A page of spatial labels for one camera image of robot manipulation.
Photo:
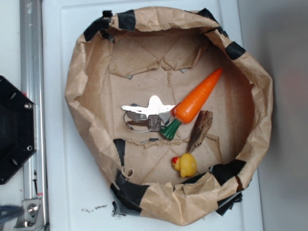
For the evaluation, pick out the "orange plastic toy carrot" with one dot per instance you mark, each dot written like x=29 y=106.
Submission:
x=190 y=106

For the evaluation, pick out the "shiny silver metal piece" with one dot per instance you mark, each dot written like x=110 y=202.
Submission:
x=155 y=107

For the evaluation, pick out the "yellow rubber duck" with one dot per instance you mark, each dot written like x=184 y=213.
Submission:
x=186 y=165

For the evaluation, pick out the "brown paper bag bin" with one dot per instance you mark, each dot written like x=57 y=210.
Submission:
x=124 y=59

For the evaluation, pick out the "white plastic tray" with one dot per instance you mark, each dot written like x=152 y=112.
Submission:
x=79 y=197

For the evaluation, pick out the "silver keys on ring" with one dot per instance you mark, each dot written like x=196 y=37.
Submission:
x=142 y=123

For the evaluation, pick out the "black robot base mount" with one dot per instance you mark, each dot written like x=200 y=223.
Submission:
x=17 y=135

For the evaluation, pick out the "aluminium extrusion rail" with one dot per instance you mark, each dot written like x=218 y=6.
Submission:
x=35 y=203

